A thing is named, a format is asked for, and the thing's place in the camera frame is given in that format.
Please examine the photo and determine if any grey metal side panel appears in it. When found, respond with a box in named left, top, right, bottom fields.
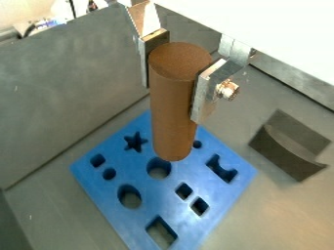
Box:
left=0, top=4, right=146, bottom=189

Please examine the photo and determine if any dark grey curved block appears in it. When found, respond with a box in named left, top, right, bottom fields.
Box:
left=250, top=109, right=332, bottom=182

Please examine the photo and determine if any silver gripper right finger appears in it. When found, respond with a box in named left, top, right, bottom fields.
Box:
left=191, top=34, right=253, bottom=124

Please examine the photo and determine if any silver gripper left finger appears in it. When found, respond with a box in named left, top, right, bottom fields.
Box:
left=127, top=0, right=170, bottom=88

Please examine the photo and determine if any blue shape sorter board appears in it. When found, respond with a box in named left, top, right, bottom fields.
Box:
left=71, top=112, right=256, bottom=250

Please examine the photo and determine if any brown cylinder peg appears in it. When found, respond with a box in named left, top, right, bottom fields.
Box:
left=149, top=42, right=211, bottom=161

